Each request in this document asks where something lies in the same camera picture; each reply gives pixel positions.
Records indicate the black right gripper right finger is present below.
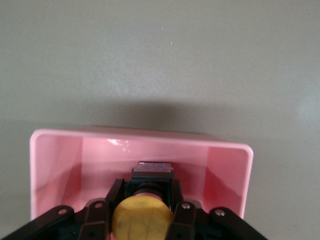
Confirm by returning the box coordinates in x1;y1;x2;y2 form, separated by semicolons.
169;178;269;240

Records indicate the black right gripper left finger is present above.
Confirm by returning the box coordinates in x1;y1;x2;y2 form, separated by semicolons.
0;178;126;240

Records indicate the yellow push button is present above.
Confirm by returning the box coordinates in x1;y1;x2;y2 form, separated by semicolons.
110;161;176;240

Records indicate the pink plastic bin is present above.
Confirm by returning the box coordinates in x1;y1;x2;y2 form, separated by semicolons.
29;126;255;224

